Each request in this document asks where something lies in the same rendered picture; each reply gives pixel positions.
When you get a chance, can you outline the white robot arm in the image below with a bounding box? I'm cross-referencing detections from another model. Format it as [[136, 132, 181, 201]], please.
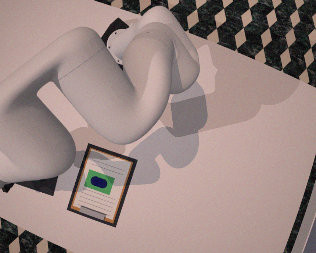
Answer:
[[0, 6, 200, 189]]

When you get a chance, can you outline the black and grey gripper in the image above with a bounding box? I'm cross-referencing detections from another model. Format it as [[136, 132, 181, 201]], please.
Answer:
[[2, 182, 15, 193]]

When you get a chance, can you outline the dark blue ink mark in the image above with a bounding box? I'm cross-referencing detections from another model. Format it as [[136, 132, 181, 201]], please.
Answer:
[[97, 178, 104, 187], [90, 176, 100, 186], [100, 179, 107, 188]]

